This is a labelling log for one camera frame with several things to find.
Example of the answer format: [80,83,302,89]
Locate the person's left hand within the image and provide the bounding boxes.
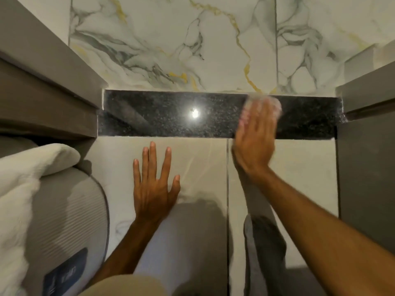
[133,141,181,224]

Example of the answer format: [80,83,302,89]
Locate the person's right hand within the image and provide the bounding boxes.
[231,97,283,183]

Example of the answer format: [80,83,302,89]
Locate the white pinkish cleaning cloth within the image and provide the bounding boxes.
[243,93,283,128]

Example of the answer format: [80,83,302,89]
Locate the person's left forearm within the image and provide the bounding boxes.
[88,217,165,288]

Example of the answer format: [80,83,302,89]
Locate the person's right forearm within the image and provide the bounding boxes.
[244,166,395,296]

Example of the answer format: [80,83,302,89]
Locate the black granite ledge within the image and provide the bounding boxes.
[97,89,348,140]

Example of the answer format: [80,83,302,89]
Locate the grey mattress with blue label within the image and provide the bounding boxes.
[23,166,111,296]

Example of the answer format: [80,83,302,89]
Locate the grey cabinet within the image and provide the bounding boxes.
[335,61,395,256]

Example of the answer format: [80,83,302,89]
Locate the white blanket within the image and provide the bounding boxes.
[0,143,81,296]

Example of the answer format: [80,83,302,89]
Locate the grey wooden bed frame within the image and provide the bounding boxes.
[0,0,108,141]

